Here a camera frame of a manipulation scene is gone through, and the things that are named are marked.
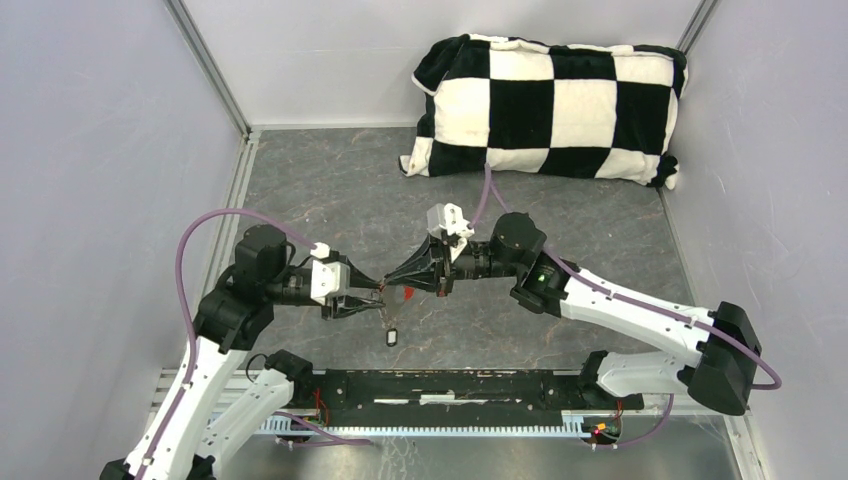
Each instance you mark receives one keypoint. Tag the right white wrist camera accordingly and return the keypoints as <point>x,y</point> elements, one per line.
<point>447,220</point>

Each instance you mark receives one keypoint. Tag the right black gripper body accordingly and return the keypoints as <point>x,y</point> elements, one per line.
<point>453,262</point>

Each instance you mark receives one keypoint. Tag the blue white cable duct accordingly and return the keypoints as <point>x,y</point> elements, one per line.
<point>570,426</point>

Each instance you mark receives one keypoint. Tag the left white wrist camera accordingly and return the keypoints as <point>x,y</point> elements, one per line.
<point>328,277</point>

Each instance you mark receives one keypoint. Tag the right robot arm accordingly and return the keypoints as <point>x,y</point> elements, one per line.
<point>711,355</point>

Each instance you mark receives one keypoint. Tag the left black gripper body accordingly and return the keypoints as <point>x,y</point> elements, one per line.
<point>339,303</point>

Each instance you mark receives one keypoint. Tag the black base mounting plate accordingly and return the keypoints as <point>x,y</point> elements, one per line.
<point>452,398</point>

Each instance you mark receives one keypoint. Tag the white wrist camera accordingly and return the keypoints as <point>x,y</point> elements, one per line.
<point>447,220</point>
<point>328,277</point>

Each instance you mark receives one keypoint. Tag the red grey keyring holder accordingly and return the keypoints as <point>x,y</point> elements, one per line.
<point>394,299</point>

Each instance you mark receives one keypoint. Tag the black white checkered pillow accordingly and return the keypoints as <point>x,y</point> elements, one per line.
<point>577,111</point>

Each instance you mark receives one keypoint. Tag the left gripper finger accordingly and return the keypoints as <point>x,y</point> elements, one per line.
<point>347,307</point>
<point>359,280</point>

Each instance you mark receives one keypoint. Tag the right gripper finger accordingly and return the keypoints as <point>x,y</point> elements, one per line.
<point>421,260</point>
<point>428,282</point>

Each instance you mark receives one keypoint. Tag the red tag key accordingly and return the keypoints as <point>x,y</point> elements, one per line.
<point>391,337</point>

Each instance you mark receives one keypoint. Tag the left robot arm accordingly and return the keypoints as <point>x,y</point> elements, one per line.
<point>186,440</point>

